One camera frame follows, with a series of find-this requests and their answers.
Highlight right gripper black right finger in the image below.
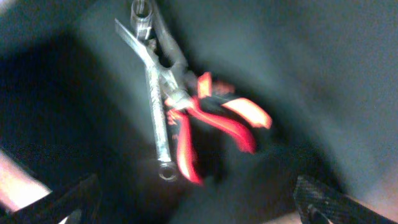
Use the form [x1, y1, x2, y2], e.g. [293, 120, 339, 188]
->
[293, 175, 395, 224]

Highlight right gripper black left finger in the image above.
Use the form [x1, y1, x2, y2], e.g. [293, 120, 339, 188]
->
[1, 174, 101, 224]

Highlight black gift box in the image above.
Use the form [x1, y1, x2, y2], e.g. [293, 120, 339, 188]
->
[1, 1, 397, 223]

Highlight orange black long-nose pliers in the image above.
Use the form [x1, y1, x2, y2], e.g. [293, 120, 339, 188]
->
[115, 1, 272, 129]

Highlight silver ring wrench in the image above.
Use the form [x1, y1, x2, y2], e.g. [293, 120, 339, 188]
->
[131, 0, 178, 182]

